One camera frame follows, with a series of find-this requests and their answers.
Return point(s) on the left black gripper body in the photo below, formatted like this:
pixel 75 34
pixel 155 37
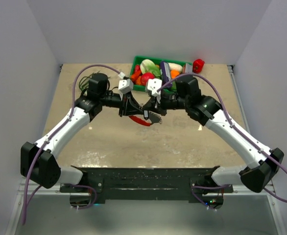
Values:
pixel 114 100

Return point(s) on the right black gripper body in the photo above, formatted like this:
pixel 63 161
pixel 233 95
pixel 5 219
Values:
pixel 170 101

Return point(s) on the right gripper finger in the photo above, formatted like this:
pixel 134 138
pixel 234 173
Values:
pixel 151 105
pixel 158 110

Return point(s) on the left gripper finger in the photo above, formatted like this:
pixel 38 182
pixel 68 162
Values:
pixel 133 104
pixel 131 112

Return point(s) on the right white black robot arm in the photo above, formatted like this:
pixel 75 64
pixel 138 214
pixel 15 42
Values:
pixel 261 162

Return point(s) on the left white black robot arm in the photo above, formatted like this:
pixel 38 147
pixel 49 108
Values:
pixel 39 159

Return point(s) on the orange carrot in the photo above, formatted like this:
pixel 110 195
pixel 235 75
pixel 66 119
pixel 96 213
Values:
pixel 138 81

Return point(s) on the purple white box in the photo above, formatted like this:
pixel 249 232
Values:
pixel 165 72

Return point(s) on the red apple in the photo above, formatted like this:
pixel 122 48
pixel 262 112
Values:
pixel 145 77

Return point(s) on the orange fruit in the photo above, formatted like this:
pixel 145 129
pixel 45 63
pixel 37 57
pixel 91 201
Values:
pixel 174 73

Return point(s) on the green spring onion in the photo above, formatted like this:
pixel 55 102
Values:
pixel 84 82

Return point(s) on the red chili pepper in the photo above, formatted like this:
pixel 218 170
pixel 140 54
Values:
pixel 137 72

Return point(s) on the green plastic bin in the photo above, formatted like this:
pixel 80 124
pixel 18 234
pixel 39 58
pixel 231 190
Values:
pixel 138 59

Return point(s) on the white radish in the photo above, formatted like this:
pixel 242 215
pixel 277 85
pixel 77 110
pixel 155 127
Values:
pixel 175 67

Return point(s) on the white green cabbage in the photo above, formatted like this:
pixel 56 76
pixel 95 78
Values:
pixel 148 66

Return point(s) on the red grey box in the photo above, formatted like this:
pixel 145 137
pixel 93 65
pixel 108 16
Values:
pixel 187 68

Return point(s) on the red bell pepper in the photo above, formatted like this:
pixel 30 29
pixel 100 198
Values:
pixel 198 65

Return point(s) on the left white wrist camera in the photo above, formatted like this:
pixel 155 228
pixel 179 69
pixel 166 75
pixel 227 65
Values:
pixel 125 84

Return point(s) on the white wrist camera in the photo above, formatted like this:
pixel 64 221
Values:
pixel 125 84
pixel 152 87

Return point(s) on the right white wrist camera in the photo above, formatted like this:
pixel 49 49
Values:
pixel 152 87

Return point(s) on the black base frame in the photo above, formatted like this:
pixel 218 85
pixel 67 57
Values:
pixel 97 185

